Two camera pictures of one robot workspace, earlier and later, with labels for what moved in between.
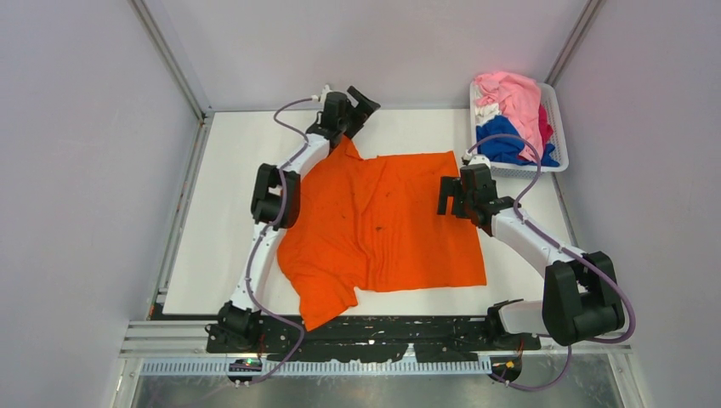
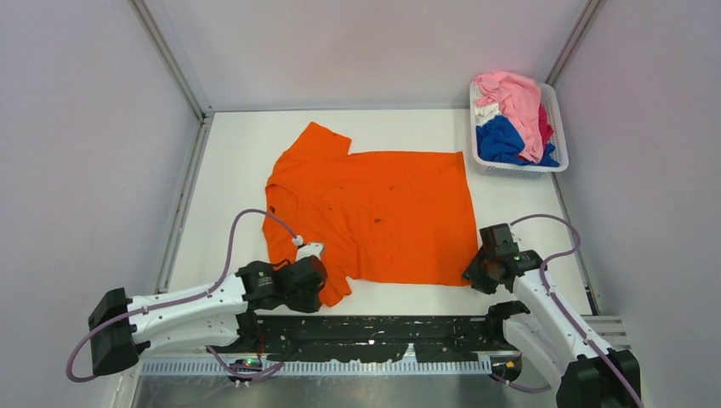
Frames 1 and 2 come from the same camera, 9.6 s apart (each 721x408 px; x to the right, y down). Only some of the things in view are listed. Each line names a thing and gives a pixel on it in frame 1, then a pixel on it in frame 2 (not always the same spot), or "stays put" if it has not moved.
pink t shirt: x=519 y=98 stays put
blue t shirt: x=506 y=150 stays put
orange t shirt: x=371 y=225 stays put
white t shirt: x=485 y=112 stays put
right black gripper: x=449 y=187 → x=471 y=274
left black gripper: x=360 y=117 → x=309 y=305
